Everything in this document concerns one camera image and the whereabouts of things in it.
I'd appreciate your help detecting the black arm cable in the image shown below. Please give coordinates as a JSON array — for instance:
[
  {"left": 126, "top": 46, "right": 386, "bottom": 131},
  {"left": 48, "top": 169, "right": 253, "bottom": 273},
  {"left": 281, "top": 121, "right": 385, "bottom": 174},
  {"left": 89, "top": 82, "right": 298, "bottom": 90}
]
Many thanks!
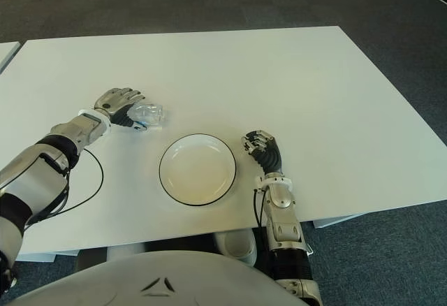
[
  {"left": 29, "top": 147, "right": 105, "bottom": 223},
  {"left": 253, "top": 189, "right": 270, "bottom": 230}
]

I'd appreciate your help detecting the clear water bottle blue cap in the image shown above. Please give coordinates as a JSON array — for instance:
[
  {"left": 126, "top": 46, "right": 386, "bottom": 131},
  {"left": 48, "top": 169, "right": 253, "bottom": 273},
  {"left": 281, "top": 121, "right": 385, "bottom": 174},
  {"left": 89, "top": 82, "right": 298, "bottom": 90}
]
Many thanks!
[{"left": 127, "top": 101, "right": 169, "bottom": 133}]

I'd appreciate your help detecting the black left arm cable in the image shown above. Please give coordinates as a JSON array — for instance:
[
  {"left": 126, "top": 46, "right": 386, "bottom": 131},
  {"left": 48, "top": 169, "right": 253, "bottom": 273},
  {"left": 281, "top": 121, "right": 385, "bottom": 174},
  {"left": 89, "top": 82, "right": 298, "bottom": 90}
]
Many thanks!
[{"left": 29, "top": 147, "right": 105, "bottom": 223}]

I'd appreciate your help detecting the white plate black rim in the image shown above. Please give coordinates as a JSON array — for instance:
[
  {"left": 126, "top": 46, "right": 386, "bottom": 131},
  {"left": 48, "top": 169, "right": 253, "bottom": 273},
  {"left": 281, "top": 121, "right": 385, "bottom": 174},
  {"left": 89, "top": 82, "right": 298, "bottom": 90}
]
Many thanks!
[{"left": 159, "top": 133, "right": 240, "bottom": 206}]

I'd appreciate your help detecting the grey robot leg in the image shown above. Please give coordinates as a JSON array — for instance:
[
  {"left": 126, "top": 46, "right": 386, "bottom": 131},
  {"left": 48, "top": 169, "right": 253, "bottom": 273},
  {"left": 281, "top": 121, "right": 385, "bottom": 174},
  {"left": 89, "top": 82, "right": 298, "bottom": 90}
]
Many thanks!
[{"left": 214, "top": 231, "right": 259, "bottom": 268}]

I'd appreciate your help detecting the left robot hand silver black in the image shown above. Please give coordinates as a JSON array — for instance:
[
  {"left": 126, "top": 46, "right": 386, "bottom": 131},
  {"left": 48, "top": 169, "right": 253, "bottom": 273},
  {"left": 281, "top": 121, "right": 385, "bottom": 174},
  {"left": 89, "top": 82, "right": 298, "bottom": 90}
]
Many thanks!
[{"left": 93, "top": 87, "right": 147, "bottom": 129}]

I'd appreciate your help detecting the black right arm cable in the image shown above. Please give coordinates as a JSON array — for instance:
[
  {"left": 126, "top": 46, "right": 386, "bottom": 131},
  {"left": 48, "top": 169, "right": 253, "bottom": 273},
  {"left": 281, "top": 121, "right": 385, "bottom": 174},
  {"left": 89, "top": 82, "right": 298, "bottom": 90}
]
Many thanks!
[{"left": 253, "top": 189, "right": 270, "bottom": 230}]

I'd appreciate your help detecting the grey robot torso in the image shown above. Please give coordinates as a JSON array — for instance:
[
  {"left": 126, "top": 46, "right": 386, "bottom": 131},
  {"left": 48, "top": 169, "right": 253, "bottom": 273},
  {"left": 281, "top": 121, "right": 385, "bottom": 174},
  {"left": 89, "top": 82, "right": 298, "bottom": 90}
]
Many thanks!
[{"left": 13, "top": 249, "right": 312, "bottom": 306}]

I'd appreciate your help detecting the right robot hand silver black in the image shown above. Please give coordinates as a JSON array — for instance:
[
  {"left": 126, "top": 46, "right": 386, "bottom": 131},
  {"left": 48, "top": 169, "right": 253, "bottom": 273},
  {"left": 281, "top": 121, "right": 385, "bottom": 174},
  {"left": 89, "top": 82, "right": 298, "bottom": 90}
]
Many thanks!
[{"left": 240, "top": 129, "right": 282, "bottom": 175}]

